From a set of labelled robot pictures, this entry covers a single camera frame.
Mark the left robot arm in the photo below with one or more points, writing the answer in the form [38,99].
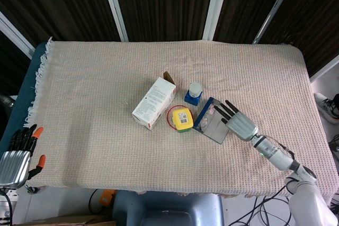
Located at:
[3,191]

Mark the blue grey glasses case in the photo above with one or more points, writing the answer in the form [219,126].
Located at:
[215,130]

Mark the table caster wheel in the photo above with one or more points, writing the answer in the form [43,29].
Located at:
[31,189]

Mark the white round jar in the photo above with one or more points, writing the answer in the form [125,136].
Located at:
[195,88]

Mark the yellow green plastic container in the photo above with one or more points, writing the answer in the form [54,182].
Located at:
[182,120]

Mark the beige waffle fringed blanket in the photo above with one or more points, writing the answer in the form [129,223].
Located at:
[106,144]

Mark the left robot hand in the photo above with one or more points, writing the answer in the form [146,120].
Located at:
[13,167]

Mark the white partition post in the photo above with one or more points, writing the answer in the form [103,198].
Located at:
[114,3]
[13,35]
[275,6]
[215,3]

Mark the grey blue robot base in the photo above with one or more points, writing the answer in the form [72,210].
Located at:
[169,210]

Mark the orange device under table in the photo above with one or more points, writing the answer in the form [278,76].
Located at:
[107,198]

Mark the white black sneaker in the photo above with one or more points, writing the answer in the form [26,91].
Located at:
[327,107]

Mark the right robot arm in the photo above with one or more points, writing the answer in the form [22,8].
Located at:
[278,158]

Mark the blue plastic block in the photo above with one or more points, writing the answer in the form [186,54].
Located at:
[191,100]

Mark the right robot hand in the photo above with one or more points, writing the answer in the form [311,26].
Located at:
[242,125]

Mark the white cardboard product box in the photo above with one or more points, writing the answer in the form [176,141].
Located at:
[153,101]

